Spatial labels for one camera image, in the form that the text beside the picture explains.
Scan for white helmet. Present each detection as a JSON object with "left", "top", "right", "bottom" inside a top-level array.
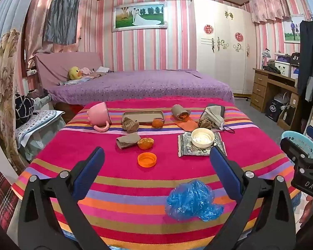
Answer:
[{"left": 273, "top": 92, "right": 289, "bottom": 107}]

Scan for dark cloth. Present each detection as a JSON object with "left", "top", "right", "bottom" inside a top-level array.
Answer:
[{"left": 263, "top": 65, "right": 281, "bottom": 75}]

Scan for yellow duck plush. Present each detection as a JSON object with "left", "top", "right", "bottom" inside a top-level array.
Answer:
[{"left": 68, "top": 66, "right": 82, "bottom": 81}]

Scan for orange fruit front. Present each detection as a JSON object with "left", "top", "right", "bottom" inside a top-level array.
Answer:
[{"left": 137, "top": 137, "right": 155, "bottom": 150}]

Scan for black white patterned bag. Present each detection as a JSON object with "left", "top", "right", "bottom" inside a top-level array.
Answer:
[{"left": 15, "top": 94, "right": 36, "bottom": 124}]

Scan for blue plastic shoe cover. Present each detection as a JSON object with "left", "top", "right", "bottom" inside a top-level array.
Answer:
[{"left": 165, "top": 180, "right": 224, "bottom": 222}]

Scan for brown paper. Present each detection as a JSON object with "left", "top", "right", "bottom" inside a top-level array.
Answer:
[
  {"left": 122, "top": 117, "right": 140, "bottom": 132},
  {"left": 199, "top": 118, "right": 214, "bottom": 130}
]

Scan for orange plastic bag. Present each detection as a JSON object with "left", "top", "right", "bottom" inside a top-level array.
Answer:
[{"left": 174, "top": 113, "right": 200, "bottom": 132}]

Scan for framed wedding picture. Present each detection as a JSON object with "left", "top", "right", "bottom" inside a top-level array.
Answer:
[{"left": 112, "top": 2, "right": 168, "bottom": 32}]

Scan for hanging dark clothes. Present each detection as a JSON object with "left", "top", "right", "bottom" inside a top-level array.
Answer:
[{"left": 297, "top": 19, "right": 313, "bottom": 102}]

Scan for tan phone case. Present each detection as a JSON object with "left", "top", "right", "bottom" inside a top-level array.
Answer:
[{"left": 122, "top": 111, "right": 165, "bottom": 125}]

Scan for cardboard tube piece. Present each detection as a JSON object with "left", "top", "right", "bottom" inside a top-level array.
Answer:
[{"left": 116, "top": 132, "right": 141, "bottom": 149}]

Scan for orange bottle cap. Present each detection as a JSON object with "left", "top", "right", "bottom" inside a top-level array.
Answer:
[{"left": 137, "top": 152, "right": 157, "bottom": 167}]

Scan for dark grey wallet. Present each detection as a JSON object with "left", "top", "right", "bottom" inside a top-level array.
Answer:
[{"left": 214, "top": 105, "right": 226, "bottom": 125}]

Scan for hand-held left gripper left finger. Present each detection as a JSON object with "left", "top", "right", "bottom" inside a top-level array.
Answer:
[{"left": 17, "top": 146, "right": 105, "bottom": 250}]

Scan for cardboard box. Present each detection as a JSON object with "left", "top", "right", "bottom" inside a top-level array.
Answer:
[{"left": 277, "top": 105, "right": 296, "bottom": 131}]

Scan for light blue plastic basket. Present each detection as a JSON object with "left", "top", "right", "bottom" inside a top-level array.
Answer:
[{"left": 281, "top": 131, "right": 313, "bottom": 160}]

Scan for polka dot cushion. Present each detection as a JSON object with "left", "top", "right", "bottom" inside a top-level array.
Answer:
[{"left": 16, "top": 109, "right": 65, "bottom": 146}]

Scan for grey face mask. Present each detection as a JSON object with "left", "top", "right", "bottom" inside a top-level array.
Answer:
[{"left": 200, "top": 105, "right": 236, "bottom": 134}]

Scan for red plaid cloth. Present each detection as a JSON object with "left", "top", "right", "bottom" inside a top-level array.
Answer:
[{"left": 0, "top": 172, "right": 19, "bottom": 231}]

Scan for pink cup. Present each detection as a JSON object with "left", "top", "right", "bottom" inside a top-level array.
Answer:
[{"left": 87, "top": 101, "right": 112, "bottom": 132}]

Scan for purple dotted bedspread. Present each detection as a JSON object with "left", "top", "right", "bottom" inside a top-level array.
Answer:
[{"left": 46, "top": 69, "right": 235, "bottom": 107}]

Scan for white bowl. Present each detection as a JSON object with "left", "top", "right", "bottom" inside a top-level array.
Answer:
[{"left": 191, "top": 128, "right": 215, "bottom": 148}]

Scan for white wardrobe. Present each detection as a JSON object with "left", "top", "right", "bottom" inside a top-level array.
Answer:
[{"left": 193, "top": 0, "right": 257, "bottom": 95}]

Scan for grey snack wrapper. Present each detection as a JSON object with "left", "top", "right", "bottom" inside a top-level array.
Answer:
[{"left": 178, "top": 131, "right": 227, "bottom": 158}]

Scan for pink shiny curtain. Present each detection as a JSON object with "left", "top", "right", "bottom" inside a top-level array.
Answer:
[{"left": 24, "top": 0, "right": 55, "bottom": 65}]

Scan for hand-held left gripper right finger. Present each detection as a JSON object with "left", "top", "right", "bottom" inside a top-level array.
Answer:
[{"left": 206, "top": 145, "right": 296, "bottom": 250}]

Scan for pink bed headboard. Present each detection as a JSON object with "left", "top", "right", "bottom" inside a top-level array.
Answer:
[{"left": 34, "top": 52, "right": 103, "bottom": 89}]

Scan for white storage box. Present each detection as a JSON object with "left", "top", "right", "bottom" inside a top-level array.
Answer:
[{"left": 273, "top": 60, "right": 292, "bottom": 77}]

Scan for pink floral valance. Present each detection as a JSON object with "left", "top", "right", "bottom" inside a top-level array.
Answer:
[{"left": 249, "top": 0, "right": 289, "bottom": 24}]

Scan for wooden desk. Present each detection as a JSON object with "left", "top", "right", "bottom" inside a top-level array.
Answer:
[{"left": 250, "top": 68, "right": 303, "bottom": 132}]

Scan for grey window curtain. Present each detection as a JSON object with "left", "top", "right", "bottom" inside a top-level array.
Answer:
[{"left": 43, "top": 0, "right": 81, "bottom": 45}]

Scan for red striped blanket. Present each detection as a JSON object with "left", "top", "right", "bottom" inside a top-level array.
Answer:
[{"left": 11, "top": 96, "right": 301, "bottom": 250}]

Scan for person's right hand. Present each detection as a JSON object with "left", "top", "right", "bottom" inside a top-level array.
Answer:
[{"left": 299, "top": 194, "right": 313, "bottom": 224}]

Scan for framed couple photo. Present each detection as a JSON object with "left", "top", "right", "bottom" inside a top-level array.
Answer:
[{"left": 283, "top": 14, "right": 304, "bottom": 43}]

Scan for black printed bag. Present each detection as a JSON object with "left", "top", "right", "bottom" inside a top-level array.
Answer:
[{"left": 290, "top": 52, "right": 301, "bottom": 67}]

